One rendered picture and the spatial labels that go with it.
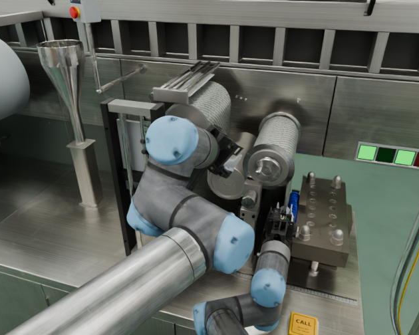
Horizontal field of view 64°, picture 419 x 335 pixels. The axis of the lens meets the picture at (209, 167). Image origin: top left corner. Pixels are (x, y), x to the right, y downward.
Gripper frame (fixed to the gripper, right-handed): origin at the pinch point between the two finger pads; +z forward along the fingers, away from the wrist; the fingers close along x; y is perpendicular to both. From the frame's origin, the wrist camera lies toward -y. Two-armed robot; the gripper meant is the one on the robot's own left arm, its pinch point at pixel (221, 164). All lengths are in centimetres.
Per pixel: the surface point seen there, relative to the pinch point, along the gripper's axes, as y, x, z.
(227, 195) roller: -8.9, -2.3, 21.7
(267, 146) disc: 10.7, -3.1, 12.1
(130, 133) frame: -11.6, 25.3, -0.2
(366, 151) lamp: 32, -23, 48
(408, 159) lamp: 38, -35, 49
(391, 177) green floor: 64, -59, 286
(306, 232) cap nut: -0.6, -26.9, 24.9
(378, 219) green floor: 24, -68, 223
